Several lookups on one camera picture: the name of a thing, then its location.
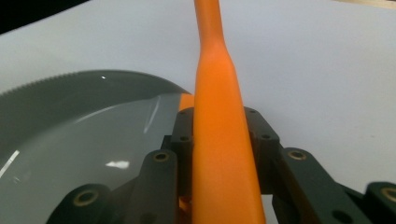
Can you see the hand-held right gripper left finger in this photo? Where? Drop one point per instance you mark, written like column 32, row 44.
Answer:
column 184, row 146

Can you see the orange brush with gray bristles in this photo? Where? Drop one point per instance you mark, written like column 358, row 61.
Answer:
column 221, row 140

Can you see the light wooden table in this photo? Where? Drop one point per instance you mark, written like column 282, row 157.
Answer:
column 370, row 3

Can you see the white board table cover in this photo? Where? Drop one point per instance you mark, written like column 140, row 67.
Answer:
column 311, row 62

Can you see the gray dustpan with orange edge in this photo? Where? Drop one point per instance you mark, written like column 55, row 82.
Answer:
column 77, row 130

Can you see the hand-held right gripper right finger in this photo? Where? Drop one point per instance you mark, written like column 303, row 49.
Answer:
column 263, row 149

